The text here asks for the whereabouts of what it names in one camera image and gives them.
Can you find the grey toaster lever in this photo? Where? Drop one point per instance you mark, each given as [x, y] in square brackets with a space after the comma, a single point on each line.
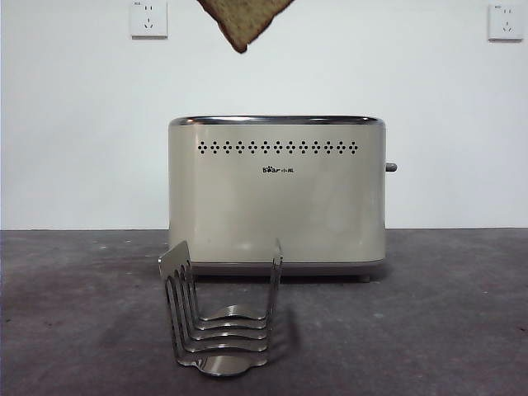
[392, 167]

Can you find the slice of bread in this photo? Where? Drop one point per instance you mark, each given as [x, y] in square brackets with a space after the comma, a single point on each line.
[245, 20]

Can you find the cream toaster with chrome top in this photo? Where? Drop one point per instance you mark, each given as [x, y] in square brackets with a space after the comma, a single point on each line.
[276, 206]

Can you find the stainless steel bread rack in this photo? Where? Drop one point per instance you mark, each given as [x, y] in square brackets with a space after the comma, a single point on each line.
[218, 365]

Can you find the white wall socket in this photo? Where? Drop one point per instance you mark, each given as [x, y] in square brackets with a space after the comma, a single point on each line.
[505, 22]
[149, 20]

